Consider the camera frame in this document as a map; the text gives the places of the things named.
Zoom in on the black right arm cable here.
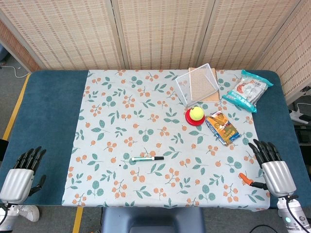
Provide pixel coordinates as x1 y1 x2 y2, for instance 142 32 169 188
284 195 311 232

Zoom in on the orange blue snack packet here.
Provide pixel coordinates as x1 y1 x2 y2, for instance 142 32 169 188
205 110 241 147

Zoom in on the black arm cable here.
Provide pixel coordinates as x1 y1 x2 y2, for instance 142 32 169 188
0 203 13 216
284 195 311 232

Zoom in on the brown cork notebook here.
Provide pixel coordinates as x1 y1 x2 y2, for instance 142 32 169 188
188 67 221 102

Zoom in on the floral print tablecloth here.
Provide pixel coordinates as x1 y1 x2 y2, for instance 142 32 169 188
61 69 272 209

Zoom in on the white shoe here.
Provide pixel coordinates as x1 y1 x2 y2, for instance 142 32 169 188
17 205 40 223

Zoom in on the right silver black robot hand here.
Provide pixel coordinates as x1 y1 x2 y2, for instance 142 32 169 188
238 139 297 198

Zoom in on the black floor cable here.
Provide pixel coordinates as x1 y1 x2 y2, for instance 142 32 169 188
245 224 288 233

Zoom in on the dark bamboo screen panel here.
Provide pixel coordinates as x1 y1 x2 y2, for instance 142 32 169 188
0 20 41 73

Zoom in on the white wire mesh basket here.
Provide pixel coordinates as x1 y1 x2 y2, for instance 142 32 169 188
175 63 220 107

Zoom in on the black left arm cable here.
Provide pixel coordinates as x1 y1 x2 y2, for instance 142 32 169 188
0 203 13 216

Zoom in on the red round disc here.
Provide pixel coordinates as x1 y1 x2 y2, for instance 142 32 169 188
185 108 206 126

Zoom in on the green whiteboard marker body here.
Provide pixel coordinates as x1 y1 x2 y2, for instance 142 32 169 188
131 156 156 163

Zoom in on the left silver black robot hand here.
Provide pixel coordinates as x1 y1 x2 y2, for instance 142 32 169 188
0 146 47 205

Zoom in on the black box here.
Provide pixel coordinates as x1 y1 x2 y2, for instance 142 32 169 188
296 129 311 147

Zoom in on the teal white snack bag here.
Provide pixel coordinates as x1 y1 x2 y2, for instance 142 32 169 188
222 69 274 114

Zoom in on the white floor cable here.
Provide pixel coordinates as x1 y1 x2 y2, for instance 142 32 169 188
0 64 31 79

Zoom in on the yellow tennis ball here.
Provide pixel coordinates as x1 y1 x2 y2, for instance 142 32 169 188
189 107 205 121

